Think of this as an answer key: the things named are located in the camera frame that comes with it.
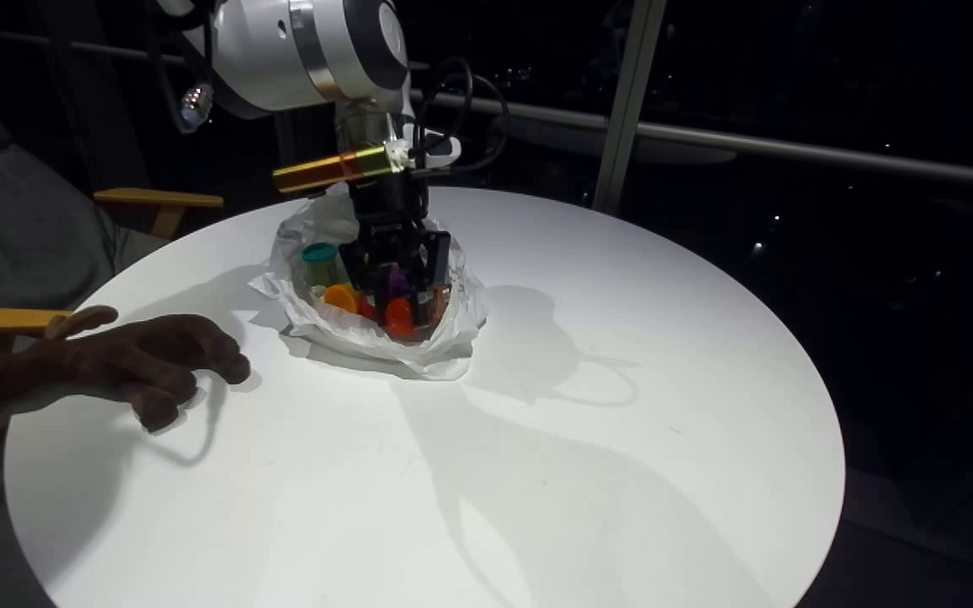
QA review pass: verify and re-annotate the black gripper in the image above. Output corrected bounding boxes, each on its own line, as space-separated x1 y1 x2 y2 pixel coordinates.
337 171 452 325

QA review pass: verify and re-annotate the yellow play-doh can orange lid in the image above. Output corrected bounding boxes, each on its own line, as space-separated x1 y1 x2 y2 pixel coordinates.
320 285 359 313

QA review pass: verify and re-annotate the white plastic bag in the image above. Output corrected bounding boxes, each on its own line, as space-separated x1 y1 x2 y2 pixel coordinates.
249 181 487 378

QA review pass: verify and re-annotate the brown plush toy dog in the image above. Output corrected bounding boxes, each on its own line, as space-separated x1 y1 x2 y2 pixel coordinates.
0 307 249 431

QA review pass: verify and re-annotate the play-doh can teal lid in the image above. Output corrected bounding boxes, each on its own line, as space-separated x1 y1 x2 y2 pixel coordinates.
302 243 344 287

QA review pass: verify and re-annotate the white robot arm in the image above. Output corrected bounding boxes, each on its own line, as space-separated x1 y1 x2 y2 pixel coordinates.
151 0 450 339

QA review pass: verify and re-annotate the wooden chair armrest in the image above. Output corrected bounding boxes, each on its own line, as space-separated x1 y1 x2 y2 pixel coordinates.
93 184 225 210

